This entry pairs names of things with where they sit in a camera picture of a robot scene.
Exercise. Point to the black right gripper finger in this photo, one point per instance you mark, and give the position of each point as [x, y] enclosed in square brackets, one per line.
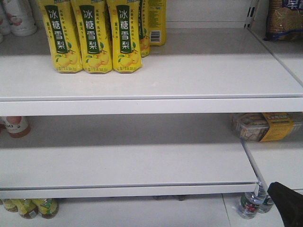
[289, 204]

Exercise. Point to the white peach drink bottle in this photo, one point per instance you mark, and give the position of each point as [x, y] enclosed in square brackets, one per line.
[20, 17]

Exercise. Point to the yellow lemon tea bottle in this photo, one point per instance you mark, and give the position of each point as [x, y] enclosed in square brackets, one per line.
[9, 205]
[47, 207]
[27, 209]

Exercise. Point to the yellow pear drink carton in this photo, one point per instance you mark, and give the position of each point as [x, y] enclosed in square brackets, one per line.
[125, 35]
[157, 22]
[93, 23]
[144, 35]
[62, 34]

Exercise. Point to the white metal shelving unit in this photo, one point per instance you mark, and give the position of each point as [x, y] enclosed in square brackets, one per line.
[153, 148]

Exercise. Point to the clear water bottle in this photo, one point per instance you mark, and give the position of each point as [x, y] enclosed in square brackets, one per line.
[249, 204]
[266, 205]

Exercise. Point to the clear plastic cookie box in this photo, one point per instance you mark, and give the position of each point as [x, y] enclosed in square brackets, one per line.
[263, 127]

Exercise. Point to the orange C100 juice bottle right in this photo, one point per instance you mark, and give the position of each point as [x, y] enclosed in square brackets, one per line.
[16, 126]

